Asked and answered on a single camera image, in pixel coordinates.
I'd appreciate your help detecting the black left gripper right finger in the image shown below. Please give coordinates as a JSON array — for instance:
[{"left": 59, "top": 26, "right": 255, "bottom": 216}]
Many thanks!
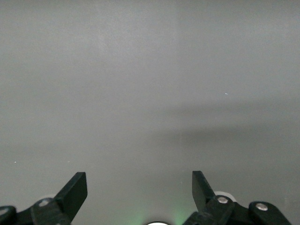
[{"left": 182, "top": 171, "right": 293, "bottom": 225}]

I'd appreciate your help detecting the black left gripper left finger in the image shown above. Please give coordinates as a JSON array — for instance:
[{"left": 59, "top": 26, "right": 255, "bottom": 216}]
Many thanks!
[{"left": 0, "top": 172, "right": 88, "bottom": 225}]

